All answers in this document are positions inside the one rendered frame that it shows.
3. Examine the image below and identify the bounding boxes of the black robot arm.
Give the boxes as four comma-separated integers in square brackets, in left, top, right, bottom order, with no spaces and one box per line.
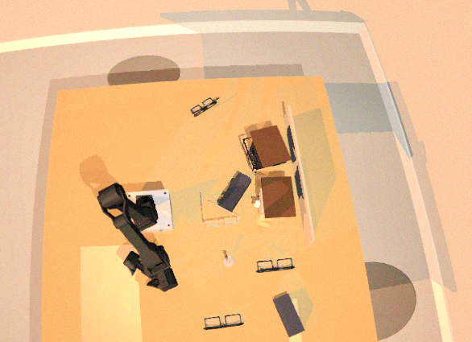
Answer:
[97,182,178,291]

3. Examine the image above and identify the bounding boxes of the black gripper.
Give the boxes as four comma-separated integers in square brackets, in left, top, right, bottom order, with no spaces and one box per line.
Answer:
[123,251,163,291]

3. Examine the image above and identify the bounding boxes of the black-framed clear glasses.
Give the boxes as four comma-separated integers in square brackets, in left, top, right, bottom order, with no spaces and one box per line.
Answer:
[204,314,243,330]

